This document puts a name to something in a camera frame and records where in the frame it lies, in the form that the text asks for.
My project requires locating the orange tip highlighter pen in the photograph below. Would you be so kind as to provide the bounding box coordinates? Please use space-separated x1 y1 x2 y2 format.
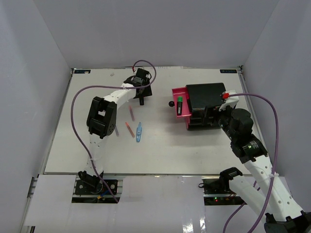
125 122 135 138

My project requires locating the pink purple highlighter pen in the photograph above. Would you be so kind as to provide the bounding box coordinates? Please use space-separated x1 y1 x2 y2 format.
128 105 135 122

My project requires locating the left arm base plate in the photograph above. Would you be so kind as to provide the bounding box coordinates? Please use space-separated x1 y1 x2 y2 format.
74 180 118 195

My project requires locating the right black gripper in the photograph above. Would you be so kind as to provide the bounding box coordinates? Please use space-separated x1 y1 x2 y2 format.
199 103 237 141

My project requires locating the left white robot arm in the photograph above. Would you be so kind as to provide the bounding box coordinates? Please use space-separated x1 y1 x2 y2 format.
78 68 152 194

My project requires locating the pink top drawer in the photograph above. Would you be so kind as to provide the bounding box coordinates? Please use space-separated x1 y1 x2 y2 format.
172 87 191 118

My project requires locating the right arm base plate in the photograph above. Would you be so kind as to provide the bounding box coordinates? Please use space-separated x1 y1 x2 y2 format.
198 179 236 197

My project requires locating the black drawer organizer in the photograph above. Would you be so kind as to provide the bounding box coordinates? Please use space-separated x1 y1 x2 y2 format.
186 83 225 131

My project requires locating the blue corner label right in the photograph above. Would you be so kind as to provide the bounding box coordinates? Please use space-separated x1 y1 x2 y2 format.
220 69 237 74

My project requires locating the green cap black marker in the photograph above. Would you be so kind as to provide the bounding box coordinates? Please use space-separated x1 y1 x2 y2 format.
176 96 183 116

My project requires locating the blue corner label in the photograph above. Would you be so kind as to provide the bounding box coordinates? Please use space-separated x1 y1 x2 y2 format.
74 69 91 74
220 69 237 74

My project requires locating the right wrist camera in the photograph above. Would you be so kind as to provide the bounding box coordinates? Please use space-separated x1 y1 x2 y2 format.
219 90 239 112

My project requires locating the blue correction tape pen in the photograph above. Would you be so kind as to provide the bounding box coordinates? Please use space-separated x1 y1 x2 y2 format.
136 122 142 143

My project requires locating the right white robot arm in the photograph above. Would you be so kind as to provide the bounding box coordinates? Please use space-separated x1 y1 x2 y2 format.
206 106 311 233

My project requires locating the blue corner label left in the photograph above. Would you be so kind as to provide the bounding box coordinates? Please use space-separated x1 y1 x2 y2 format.
74 69 91 74

